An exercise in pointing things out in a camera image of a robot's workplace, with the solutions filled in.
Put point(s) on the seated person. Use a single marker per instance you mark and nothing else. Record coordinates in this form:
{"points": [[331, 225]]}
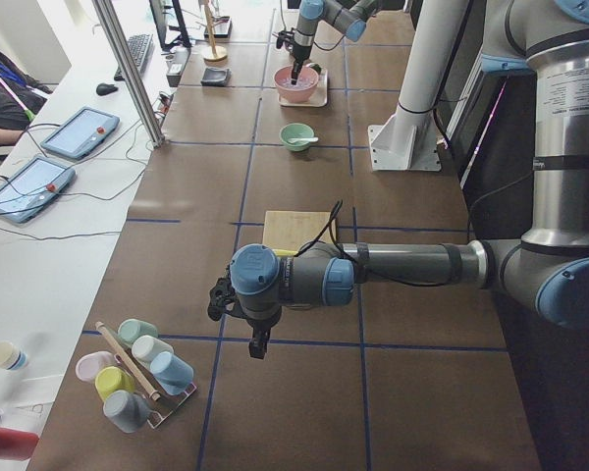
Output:
{"points": [[21, 98]]}

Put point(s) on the pink cup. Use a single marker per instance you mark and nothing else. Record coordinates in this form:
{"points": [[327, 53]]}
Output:
{"points": [[88, 367]]}

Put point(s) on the light blue cup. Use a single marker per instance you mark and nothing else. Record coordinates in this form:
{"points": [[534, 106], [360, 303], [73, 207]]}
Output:
{"points": [[171, 372]]}

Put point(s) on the black computer mouse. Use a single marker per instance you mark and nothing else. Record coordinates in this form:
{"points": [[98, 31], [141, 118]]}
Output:
{"points": [[103, 89]]}

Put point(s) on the black keyboard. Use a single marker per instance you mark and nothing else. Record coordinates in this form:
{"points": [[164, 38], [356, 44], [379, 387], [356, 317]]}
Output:
{"points": [[141, 48]]}

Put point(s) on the cream plastic tray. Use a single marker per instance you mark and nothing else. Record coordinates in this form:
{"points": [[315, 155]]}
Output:
{"points": [[319, 97]]}

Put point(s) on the folded grey cloth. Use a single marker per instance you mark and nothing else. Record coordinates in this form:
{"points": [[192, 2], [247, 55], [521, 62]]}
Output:
{"points": [[217, 77]]}

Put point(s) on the mint green cup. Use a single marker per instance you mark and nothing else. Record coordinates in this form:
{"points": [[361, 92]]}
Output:
{"points": [[132, 329]]}

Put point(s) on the black monitor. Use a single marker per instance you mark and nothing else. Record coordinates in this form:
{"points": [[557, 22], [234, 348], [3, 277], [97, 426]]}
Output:
{"points": [[170, 24]]}

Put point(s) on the wooden rack handle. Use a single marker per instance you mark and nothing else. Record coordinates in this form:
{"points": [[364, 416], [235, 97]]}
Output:
{"points": [[122, 353]]}

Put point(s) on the mint green bowl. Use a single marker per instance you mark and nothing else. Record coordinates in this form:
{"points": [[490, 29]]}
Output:
{"points": [[294, 130]]}

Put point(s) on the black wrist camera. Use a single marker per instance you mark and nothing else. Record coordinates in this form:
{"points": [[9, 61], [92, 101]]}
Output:
{"points": [[284, 39], [223, 301]]}

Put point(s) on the grey cup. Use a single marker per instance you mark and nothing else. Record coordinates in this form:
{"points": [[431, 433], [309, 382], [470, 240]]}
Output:
{"points": [[127, 410]]}

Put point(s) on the pink bowl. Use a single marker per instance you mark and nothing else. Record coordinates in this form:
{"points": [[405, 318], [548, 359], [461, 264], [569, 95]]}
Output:
{"points": [[295, 96]]}

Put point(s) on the clear ice cubes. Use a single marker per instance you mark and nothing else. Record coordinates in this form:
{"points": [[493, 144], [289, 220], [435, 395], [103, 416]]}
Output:
{"points": [[303, 82]]}

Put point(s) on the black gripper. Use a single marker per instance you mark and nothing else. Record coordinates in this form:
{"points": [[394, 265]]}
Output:
{"points": [[301, 53], [260, 326]]}

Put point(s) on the yellow plastic knife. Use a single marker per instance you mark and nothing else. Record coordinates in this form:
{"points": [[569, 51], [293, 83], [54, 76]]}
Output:
{"points": [[285, 253]]}

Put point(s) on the paper cup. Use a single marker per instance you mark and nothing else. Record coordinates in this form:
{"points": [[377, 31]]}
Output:
{"points": [[12, 358]]}

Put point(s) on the white plastic spoon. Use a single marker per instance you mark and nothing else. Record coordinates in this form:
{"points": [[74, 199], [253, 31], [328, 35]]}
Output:
{"points": [[302, 140]]}

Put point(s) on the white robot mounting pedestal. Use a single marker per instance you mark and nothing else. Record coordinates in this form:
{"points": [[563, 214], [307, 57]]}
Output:
{"points": [[407, 141]]}

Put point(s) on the white wire cup rack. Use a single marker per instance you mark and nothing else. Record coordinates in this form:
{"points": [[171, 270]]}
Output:
{"points": [[166, 406]]}

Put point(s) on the red bottle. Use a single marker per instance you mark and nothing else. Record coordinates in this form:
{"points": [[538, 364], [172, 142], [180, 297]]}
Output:
{"points": [[17, 445]]}

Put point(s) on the yellow cup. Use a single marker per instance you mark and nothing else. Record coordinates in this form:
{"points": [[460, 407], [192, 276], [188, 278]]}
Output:
{"points": [[111, 379]]}

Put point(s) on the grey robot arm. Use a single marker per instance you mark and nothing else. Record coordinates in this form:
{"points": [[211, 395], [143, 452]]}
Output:
{"points": [[346, 17], [546, 270]]}

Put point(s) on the wooden stand with round base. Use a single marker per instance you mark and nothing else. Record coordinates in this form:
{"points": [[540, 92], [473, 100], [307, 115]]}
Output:
{"points": [[212, 53]]}

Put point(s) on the black box on table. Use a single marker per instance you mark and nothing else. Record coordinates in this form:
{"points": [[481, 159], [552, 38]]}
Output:
{"points": [[222, 28]]}

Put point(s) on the near blue teach pendant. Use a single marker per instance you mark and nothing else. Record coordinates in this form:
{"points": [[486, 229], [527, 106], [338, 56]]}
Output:
{"points": [[32, 188]]}

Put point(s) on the white cup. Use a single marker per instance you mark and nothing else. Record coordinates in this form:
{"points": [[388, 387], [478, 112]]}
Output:
{"points": [[147, 347]]}

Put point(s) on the bamboo cutting board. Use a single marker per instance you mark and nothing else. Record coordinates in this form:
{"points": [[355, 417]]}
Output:
{"points": [[291, 230]]}

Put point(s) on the aluminium frame post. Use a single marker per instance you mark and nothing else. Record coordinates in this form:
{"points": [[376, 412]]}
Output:
{"points": [[115, 35]]}

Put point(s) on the blue teach pendant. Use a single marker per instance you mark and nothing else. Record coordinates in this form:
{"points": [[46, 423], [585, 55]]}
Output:
{"points": [[81, 134], [32, 188]]}

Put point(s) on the far blue teach pendant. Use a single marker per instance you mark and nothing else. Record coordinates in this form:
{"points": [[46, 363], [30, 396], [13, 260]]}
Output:
{"points": [[81, 134]]}

